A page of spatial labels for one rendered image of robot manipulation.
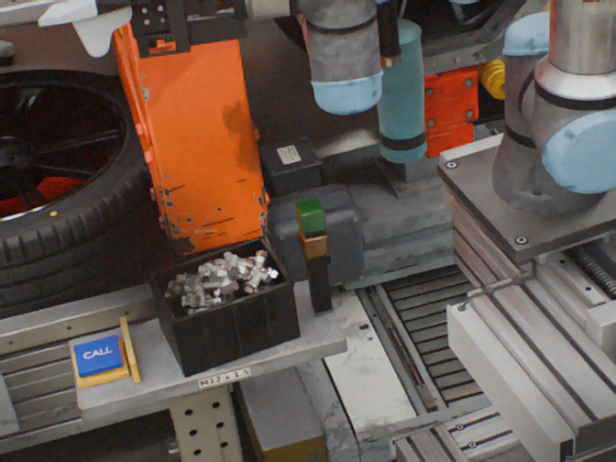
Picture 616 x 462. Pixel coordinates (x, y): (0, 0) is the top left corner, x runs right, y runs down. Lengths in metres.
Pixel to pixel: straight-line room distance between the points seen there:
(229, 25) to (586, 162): 0.42
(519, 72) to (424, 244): 1.15
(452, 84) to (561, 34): 1.05
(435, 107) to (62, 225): 0.74
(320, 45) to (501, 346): 0.46
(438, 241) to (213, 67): 0.89
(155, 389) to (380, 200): 0.88
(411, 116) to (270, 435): 0.64
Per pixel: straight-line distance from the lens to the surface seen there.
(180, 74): 1.88
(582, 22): 1.32
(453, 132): 2.43
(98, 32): 1.23
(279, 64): 3.66
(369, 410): 2.36
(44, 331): 2.21
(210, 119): 1.93
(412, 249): 2.59
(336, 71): 1.29
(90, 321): 2.21
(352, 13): 1.26
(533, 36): 1.48
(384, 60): 2.05
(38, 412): 2.33
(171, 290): 1.92
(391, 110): 2.22
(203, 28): 1.27
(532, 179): 1.56
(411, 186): 2.65
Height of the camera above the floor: 1.75
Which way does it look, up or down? 36 degrees down
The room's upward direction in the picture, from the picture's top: 7 degrees counter-clockwise
